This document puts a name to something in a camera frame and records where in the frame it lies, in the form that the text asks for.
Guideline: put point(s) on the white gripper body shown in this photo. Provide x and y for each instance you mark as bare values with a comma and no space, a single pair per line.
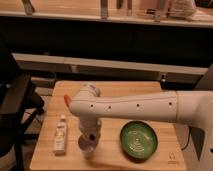
90,128

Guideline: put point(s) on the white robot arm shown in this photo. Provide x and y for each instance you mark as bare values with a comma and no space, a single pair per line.
192,108

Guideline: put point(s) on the white ceramic cup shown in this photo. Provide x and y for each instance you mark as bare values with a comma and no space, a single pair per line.
87,146

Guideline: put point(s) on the green ceramic bowl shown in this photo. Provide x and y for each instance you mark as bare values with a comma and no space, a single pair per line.
138,140

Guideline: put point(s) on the white lotion bottle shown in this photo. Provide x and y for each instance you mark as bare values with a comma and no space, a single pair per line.
60,136

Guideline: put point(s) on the orange carrot toy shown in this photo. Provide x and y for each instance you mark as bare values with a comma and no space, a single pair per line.
67,100

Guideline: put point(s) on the wooden table board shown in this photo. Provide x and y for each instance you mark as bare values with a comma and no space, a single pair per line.
108,155

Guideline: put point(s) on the black office chair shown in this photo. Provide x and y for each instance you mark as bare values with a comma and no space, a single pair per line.
19,105

